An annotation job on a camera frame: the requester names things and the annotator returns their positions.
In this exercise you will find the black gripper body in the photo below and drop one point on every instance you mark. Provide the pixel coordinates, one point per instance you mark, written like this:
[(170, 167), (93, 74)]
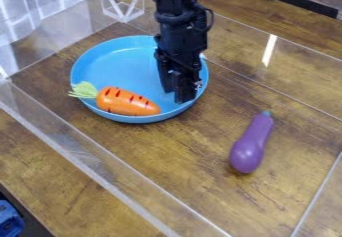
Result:
[(185, 21)]

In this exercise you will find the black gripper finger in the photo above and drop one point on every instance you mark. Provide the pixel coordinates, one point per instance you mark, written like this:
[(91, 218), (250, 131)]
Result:
[(187, 84), (166, 66)]

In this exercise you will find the blue round plastic tray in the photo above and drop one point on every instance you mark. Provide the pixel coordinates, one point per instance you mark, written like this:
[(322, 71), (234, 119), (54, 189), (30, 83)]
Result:
[(122, 63)]

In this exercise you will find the orange toy carrot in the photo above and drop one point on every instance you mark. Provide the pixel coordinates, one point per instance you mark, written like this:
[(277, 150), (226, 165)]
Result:
[(115, 100)]

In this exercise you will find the purple toy eggplant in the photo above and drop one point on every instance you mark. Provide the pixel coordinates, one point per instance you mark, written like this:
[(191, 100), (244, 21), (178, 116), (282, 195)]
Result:
[(248, 151)]

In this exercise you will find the black bar in background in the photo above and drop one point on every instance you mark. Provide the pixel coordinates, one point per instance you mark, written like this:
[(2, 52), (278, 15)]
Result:
[(314, 7)]

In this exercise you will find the white sheer curtain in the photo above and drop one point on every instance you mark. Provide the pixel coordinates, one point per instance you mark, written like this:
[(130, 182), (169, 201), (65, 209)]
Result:
[(22, 16)]

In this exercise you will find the blue object at corner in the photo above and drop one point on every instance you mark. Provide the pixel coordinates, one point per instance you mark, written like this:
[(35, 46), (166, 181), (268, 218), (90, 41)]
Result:
[(11, 220)]

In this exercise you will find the clear acrylic enclosure wall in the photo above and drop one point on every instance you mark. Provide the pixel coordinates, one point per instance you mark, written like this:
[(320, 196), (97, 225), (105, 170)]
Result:
[(98, 178)]

